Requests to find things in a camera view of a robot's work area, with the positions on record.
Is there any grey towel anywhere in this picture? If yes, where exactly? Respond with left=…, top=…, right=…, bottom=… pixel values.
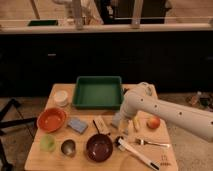
left=111, top=112, right=121, bottom=128

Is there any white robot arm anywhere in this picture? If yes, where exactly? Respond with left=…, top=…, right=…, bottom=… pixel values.
left=119, top=82, right=213, bottom=142

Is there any small metal cup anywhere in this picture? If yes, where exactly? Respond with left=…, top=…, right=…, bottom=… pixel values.
left=61, top=139, right=76, bottom=157

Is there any white paper cup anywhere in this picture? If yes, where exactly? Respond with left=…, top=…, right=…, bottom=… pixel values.
left=53, top=90, right=68, bottom=107

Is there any light green plastic cup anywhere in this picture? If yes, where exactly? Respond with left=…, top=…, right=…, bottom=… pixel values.
left=40, top=134, right=55, bottom=152

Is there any yellow corn cob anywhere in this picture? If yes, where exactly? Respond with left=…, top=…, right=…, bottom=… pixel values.
left=133, top=116, right=140, bottom=132

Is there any metal fork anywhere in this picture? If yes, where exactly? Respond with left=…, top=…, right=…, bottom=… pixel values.
left=135, top=138, right=170, bottom=148

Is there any wooden scrub brush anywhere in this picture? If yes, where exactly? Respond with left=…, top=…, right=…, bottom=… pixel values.
left=94, top=116, right=110, bottom=135

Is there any red yellow apple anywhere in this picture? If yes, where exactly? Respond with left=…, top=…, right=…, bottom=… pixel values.
left=147, top=116, right=161, bottom=129

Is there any dark purple bowl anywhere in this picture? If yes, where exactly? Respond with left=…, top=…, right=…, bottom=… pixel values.
left=86, top=134, right=113, bottom=162

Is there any green plastic tray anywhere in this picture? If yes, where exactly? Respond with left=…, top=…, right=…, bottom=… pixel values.
left=72, top=76, right=123, bottom=110

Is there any blue sponge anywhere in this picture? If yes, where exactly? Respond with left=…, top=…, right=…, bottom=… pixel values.
left=68, top=117, right=88, bottom=134

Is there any orange bowl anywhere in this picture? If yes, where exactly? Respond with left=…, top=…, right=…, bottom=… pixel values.
left=37, top=108, right=66, bottom=133

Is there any black tripod stand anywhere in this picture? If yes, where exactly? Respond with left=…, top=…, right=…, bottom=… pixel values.
left=0, top=98, right=39, bottom=171

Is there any green tray on counter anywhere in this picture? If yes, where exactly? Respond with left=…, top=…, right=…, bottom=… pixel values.
left=28, top=20, right=58, bottom=26

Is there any white handled dish brush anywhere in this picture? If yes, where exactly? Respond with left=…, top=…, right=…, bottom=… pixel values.
left=115, top=136, right=160, bottom=171

